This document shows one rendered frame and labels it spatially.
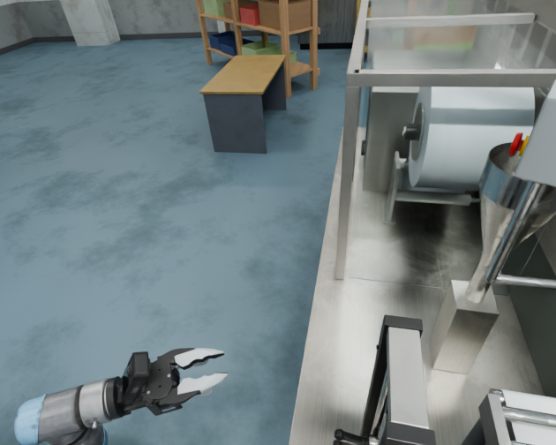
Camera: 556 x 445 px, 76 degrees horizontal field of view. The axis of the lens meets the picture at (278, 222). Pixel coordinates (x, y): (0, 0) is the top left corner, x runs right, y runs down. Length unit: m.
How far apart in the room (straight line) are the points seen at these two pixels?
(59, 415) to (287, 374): 1.47
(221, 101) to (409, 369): 3.50
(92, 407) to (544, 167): 0.77
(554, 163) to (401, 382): 0.31
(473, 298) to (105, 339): 2.10
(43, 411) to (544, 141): 0.84
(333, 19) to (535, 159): 7.17
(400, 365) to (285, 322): 1.80
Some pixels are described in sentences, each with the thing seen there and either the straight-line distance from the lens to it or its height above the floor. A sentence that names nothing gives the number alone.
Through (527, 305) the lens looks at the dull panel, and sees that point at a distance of 1.29.
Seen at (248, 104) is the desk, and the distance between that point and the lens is 3.73.
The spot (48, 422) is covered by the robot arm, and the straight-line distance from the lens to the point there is 0.80.
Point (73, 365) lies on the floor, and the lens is 2.51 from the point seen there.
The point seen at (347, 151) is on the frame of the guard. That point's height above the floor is 1.40.
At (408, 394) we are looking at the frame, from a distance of 0.48.
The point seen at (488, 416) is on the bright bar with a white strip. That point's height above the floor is 1.45.
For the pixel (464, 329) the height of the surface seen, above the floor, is 1.10.
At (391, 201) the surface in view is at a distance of 1.07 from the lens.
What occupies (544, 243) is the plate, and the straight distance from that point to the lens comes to 1.21.
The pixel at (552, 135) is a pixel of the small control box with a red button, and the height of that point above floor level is 1.67.
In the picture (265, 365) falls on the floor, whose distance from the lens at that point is 2.13.
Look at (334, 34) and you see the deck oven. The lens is 7.64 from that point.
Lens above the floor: 1.86
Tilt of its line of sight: 39 degrees down
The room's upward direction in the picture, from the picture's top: 5 degrees counter-clockwise
